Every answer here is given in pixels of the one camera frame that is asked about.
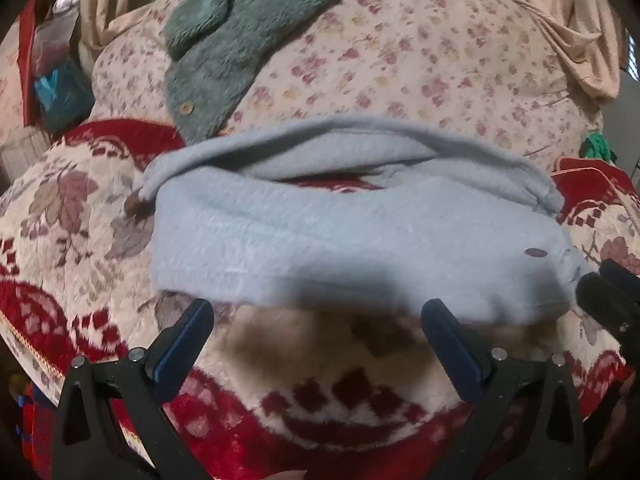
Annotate red and cream patterned blanket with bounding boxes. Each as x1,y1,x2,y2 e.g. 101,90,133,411
0,119,640,480

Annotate red flat box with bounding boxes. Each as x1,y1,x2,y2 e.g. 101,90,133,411
17,0,56,127

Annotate pink floral quilt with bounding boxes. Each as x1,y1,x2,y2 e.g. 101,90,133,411
91,0,606,161

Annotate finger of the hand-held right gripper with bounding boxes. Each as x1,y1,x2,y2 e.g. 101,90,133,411
576,272,640,343
599,258,640,297

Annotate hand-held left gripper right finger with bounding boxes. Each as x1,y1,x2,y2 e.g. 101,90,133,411
421,299,586,480

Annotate green knotted object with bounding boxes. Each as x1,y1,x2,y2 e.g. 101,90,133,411
580,132,618,165

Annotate light blue fleece pants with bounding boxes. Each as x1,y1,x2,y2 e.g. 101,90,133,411
134,116,588,323

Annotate green fleece jacket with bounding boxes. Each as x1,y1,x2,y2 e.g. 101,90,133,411
164,0,396,143

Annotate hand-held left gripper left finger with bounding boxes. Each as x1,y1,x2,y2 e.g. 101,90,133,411
50,299,216,480

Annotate beige cloth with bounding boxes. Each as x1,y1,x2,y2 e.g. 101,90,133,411
79,0,236,61
510,0,626,101

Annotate blue plastic packet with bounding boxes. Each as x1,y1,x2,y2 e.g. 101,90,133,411
34,55,96,133

